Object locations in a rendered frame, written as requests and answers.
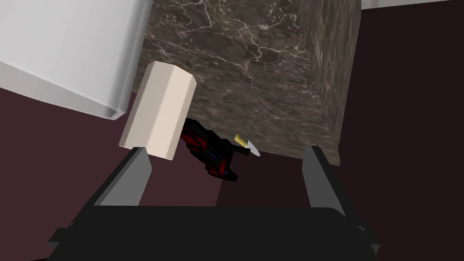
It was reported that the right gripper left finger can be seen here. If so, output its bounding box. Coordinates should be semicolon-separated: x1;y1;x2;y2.
85;146;153;207

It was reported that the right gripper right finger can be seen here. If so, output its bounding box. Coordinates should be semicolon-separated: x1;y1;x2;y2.
302;145;351;218

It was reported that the cream octagonal block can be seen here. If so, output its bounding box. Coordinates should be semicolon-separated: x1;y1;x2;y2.
119;61;198;161

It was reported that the red and black toy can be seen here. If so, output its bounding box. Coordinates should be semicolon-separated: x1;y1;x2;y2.
180;119;251;182

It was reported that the yellow handled knife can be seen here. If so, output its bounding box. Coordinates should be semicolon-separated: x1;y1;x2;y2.
234;134;261;158

